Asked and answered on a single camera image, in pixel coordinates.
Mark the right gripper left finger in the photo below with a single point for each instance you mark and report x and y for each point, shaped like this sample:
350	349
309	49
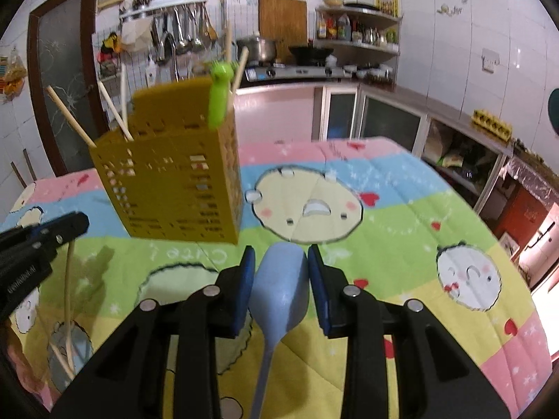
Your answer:
160	362

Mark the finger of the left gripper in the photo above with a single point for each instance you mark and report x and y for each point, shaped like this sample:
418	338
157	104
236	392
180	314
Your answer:
27	253

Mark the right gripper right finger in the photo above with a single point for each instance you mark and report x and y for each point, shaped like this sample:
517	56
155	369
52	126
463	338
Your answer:
435	377

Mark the yellow perforated utensil holder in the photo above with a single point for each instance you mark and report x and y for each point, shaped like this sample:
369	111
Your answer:
173	178

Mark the blue plastic spoon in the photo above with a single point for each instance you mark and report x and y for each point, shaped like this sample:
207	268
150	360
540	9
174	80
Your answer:
279	301

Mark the green plastic utensil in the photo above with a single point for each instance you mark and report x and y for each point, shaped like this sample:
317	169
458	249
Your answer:
222	74

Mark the kitchen counter cabinet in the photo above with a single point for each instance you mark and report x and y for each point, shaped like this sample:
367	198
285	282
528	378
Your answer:
466	155

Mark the colourful cartoon quilt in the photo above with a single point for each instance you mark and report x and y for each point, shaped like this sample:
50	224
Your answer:
376	212

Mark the hanging orange bag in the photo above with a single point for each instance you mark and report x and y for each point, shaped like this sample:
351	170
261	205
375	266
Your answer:
13	75

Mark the red gas cylinder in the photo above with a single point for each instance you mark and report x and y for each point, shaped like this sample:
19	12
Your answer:
521	218

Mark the dark glass door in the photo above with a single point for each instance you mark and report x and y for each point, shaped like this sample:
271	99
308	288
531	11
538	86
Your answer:
60	54

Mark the white soap bottle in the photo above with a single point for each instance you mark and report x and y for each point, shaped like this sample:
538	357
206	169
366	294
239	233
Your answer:
151	72

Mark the yellow egg tray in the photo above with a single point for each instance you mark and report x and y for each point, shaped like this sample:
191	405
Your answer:
492	124

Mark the hanging utensil rack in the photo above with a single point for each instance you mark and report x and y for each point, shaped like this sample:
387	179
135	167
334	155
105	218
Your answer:
176	27

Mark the gas stove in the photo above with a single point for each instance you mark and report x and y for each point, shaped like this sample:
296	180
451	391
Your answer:
294	73

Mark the steel cooking pot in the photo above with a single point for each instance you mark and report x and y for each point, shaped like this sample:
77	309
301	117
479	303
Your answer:
260	50

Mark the black wok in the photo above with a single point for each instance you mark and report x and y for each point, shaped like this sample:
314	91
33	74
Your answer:
308	55

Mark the rectangular wooden cutting board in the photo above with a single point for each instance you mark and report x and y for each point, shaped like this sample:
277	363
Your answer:
285	22

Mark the white wall switch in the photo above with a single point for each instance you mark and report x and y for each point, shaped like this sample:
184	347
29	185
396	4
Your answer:
490	60

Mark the corner wall shelf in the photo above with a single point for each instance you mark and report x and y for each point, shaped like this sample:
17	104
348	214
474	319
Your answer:
364	41

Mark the yellow wall poster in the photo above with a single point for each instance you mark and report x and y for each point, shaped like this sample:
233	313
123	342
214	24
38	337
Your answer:
389	7

